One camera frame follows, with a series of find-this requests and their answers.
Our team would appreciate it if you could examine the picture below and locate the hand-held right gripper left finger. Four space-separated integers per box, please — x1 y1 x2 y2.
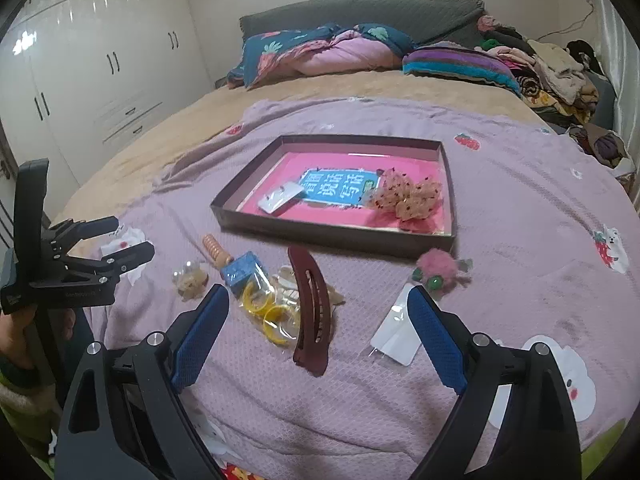
54 284 231 480

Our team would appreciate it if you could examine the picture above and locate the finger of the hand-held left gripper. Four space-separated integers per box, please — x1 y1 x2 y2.
42 216 120 257
65 241 156 287

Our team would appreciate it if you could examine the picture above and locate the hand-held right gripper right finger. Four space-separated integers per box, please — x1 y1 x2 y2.
406 284 583 480

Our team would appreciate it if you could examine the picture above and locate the white packet with red print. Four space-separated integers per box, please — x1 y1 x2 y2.
99 227 148 286

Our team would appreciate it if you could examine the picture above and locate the bag of yellow hoop earrings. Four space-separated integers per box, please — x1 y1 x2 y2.
235 270 306 348

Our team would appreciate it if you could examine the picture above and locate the small blue box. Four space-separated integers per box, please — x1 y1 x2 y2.
220 252 266 293

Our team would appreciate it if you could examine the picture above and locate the pink fluffy hair clip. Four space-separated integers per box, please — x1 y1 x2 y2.
411 249 473 292

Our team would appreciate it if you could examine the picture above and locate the peach spiral hair tie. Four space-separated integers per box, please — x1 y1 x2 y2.
202 233 236 268

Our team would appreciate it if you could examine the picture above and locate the dark red hair clip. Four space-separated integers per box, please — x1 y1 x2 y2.
286 246 335 378

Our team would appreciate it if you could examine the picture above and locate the shallow dark cardboard box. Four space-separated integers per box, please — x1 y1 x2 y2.
210 134 460 256

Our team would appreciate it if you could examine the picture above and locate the person's left forearm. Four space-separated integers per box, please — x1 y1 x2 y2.
0 360 66 461

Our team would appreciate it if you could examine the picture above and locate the person's left hand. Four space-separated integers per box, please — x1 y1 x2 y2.
0 310 33 372

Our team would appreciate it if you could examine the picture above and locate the tan bed sheet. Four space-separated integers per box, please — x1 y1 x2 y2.
50 72 551 226

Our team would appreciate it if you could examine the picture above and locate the purple printed blanket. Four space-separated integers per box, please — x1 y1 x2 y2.
82 97 640 480

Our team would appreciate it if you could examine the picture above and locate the beige dotted hair clip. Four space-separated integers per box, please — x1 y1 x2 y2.
367 166 445 221

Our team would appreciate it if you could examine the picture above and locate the small white earring card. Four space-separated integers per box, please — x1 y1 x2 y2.
258 181 307 216

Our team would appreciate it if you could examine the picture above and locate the pink book with blue label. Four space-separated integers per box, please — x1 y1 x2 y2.
237 152 446 235

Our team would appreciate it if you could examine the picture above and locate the white wardrobe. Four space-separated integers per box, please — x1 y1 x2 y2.
0 0 213 221

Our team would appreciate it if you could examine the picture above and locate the floral pink and teal quilt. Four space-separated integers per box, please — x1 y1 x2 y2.
227 22 416 90

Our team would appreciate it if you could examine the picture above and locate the striped purple pillow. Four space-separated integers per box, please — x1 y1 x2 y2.
402 44 523 96

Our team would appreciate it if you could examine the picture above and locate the pile of clothes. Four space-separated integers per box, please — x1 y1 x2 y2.
475 15 631 168

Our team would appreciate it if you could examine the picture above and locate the white curtain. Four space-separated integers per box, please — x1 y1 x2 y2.
595 0 640 211

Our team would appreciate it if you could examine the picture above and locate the grey bed headboard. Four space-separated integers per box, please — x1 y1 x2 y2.
239 0 488 48

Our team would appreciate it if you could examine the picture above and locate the black wall cable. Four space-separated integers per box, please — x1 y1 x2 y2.
537 0 601 41

